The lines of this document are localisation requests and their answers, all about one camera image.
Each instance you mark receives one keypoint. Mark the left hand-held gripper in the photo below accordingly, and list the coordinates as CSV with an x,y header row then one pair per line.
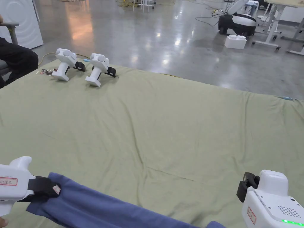
x,y
13,180

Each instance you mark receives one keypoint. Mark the black and white robot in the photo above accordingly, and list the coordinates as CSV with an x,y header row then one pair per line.
x,y
237,22

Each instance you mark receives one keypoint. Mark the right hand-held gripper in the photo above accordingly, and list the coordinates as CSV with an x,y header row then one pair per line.
x,y
268,204

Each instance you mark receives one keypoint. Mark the spare white hand-held gripper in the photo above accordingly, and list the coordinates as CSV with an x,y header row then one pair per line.
x,y
97,68
63,63

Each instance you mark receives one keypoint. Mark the person's left hand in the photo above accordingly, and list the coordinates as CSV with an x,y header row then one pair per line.
x,y
3,221

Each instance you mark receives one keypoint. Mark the white foam block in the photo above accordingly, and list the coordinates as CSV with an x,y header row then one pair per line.
x,y
235,42

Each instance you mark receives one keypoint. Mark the small dark red pieces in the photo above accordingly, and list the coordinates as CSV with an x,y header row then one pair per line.
x,y
47,71

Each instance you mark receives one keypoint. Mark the white metal frame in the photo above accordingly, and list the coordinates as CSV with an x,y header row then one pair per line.
x,y
144,4

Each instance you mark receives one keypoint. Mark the dark blue garment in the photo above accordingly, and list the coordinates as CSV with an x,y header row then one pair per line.
x,y
95,206

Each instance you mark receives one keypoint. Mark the bed with pale green sheet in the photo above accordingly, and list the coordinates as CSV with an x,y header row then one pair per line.
x,y
152,123

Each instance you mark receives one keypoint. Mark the white desk on wheels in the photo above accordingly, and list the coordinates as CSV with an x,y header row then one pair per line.
x,y
282,14

